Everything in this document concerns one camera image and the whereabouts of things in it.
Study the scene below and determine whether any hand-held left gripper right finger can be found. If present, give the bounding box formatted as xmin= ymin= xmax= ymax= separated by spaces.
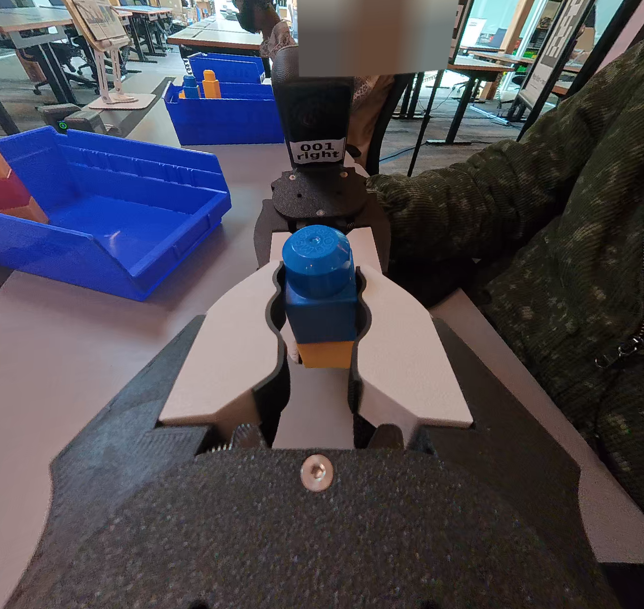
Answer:
xmin=348 ymin=265 xmax=475 ymax=444

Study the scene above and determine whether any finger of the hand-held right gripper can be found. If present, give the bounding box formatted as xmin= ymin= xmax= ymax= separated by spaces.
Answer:
xmin=347 ymin=230 xmax=383 ymax=271
xmin=258 ymin=232 xmax=290 ymax=272

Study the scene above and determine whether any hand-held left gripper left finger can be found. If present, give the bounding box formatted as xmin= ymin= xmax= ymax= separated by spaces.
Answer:
xmin=157 ymin=262 xmax=291 ymax=444

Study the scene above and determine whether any blue mega block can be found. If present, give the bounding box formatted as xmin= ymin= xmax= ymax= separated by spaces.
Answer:
xmin=281 ymin=225 xmax=359 ymax=344

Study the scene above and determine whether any orange mega block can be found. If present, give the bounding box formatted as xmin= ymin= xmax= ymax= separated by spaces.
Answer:
xmin=297 ymin=340 xmax=354 ymax=369
xmin=0 ymin=194 xmax=49 ymax=225

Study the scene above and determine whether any blue plastic bin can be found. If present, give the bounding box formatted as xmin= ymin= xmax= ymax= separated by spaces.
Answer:
xmin=0 ymin=126 xmax=232 ymax=303
xmin=163 ymin=82 xmax=285 ymax=146
xmin=187 ymin=52 xmax=266 ymax=85

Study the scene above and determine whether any row of block towers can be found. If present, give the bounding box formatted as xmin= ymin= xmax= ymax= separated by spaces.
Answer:
xmin=178 ymin=69 xmax=222 ymax=100

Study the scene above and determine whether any wooden office table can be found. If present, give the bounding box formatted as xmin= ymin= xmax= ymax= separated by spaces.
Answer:
xmin=0 ymin=6 xmax=81 ymax=137
xmin=113 ymin=5 xmax=174 ymax=63
xmin=167 ymin=15 xmax=272 ymax=79

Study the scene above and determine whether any small black box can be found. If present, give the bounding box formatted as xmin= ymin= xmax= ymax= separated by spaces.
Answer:
xmin=38 ymin=103 xmax=82 ymax=136
xmin=65 ymin=111 xmax=108 ymax=136

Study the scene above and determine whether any black tag sign board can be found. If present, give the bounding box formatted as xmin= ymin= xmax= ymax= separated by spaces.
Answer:
xmin=517 ymin=0 xmax=615 ymax=111

